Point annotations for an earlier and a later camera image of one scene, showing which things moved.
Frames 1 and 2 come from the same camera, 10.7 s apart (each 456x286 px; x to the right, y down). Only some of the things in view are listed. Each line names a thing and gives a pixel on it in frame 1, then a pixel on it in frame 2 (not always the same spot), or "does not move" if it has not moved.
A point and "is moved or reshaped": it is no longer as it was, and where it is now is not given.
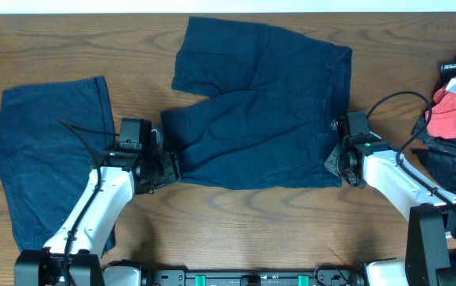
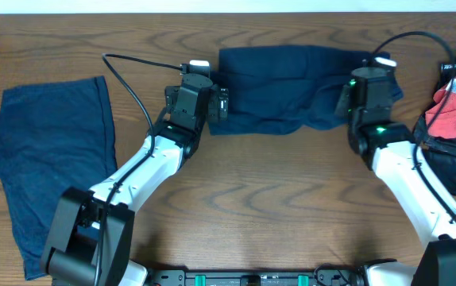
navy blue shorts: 271,102 is moved or reshaped
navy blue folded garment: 44,166 does not move
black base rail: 322,276 does not move
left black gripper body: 160,172 to 218,111
